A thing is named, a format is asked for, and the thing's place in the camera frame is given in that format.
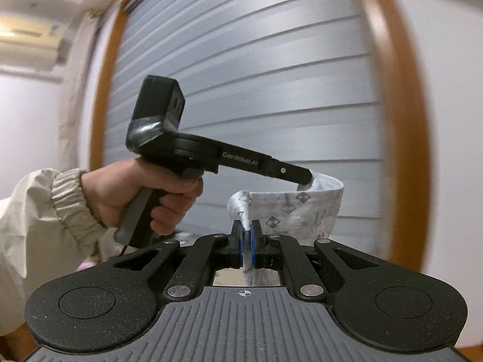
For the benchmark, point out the wooden window frame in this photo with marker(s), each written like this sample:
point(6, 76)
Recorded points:
point(403, 120)

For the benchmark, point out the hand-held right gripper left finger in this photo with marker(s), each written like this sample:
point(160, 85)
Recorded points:
point(241, 249)

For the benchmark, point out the white patterned garment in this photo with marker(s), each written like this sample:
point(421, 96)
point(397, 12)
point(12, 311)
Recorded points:
point(302, 211)

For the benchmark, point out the beige lace curtain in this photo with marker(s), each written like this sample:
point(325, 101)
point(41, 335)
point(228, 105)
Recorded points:
point(75, 120)

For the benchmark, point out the grey window blind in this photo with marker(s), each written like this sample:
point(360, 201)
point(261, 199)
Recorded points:
point(264, 83)

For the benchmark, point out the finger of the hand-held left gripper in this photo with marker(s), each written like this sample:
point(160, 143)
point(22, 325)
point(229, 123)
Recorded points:
point(290, 171)

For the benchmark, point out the person's left forearm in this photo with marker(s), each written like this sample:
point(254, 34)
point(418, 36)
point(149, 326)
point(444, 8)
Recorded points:
point(37, 233)

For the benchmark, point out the white air conditioner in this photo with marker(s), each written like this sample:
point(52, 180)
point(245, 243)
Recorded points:
point(26, 41)

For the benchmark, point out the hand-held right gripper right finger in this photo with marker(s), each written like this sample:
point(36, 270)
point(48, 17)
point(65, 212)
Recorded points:
point(254, 249)

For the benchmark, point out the person's left hand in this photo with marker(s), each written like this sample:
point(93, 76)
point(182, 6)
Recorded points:
point(109, 192)

